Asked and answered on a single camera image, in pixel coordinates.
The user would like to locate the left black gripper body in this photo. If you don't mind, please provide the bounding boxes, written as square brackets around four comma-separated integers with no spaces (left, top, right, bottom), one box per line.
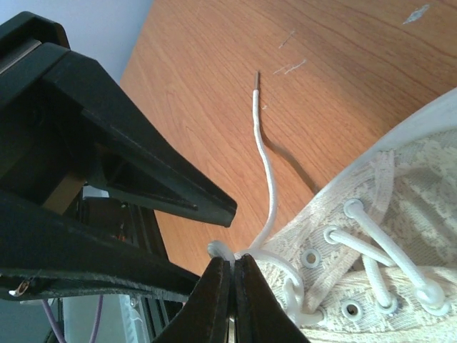
[1,11,107,214]

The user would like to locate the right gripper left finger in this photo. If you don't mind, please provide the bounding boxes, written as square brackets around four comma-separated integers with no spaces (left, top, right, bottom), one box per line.
[154,257,231,343]

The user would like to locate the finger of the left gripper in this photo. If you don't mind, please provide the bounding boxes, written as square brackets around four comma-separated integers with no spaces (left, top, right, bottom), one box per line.
[41,51,237,227]
[1,192,199,302]

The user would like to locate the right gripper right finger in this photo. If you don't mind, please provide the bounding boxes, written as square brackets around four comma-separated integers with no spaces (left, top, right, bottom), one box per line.
[233,254,308,343]

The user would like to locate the white lace sneaker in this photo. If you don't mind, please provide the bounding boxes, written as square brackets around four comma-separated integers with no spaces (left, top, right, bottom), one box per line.
[206,71,457,343]

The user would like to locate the black aluminium frame rail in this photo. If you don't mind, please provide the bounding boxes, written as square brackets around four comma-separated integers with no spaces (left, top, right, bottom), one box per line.
[79,187,184,342]

